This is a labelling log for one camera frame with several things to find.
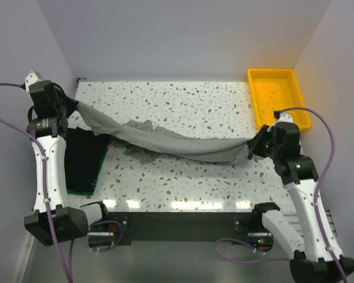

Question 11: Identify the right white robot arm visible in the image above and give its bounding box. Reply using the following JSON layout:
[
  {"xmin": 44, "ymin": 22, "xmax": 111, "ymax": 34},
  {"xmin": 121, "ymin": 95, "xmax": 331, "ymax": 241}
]
[{"xmin": 247, "ymin": 121, "xmax": 354, "ymax": 282}]

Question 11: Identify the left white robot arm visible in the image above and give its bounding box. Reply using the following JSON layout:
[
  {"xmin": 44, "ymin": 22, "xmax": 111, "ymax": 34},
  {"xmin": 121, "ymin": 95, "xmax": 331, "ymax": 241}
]
[{"xmin": 24, "ymin": 80, "xmax": 110, "ymax": 246}]

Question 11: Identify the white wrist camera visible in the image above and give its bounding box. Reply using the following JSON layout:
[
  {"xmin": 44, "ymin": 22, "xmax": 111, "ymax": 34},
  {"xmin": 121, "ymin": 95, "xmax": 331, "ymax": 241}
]
[
  {"xmin": 24, "ymin": 70, "xmax": 43, "ymax": 92},
  {"xmin": 273, "ymin": 111, "xmax": 294, "ymax": 124}
]

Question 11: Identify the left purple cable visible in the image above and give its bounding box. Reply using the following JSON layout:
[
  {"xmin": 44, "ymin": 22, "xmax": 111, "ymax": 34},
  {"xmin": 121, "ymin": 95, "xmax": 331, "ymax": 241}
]
[{"xmin": 0, "ymin": 82, "xmax": 124, "ymax": 283}]

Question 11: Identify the yellow plastic bin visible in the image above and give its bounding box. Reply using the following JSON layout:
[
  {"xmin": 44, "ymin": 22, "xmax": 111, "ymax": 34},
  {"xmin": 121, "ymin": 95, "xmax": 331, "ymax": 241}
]
[{"xmin": 247, "ymin": 68, "xmax": 305, "ymax": 130}]

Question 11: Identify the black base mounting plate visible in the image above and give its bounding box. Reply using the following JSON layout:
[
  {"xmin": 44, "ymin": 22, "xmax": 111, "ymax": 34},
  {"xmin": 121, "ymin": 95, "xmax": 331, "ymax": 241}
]
[{"xmin": 88, "ymin": 212, "xmax": 274, "ymax": 249}]

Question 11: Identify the grey t shirt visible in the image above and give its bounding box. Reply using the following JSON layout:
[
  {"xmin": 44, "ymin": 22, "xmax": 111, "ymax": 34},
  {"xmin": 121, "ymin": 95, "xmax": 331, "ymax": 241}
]
[{"xmin": 77, "ymin": 102, "xmax": 248, "ymax": 164}]

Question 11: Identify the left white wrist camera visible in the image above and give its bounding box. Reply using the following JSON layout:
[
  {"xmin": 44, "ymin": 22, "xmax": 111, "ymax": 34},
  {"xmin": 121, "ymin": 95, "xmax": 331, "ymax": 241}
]
[{"xmin": 24, "ymin": 70, "xmax": 43, "ymax": 92}]

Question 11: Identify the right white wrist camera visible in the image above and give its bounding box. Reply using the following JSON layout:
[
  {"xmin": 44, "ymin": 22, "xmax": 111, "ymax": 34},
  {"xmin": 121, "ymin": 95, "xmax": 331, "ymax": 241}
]
[{"xmin": 273, "ymin": 111, "xmax": 294, "ymax": 124}]

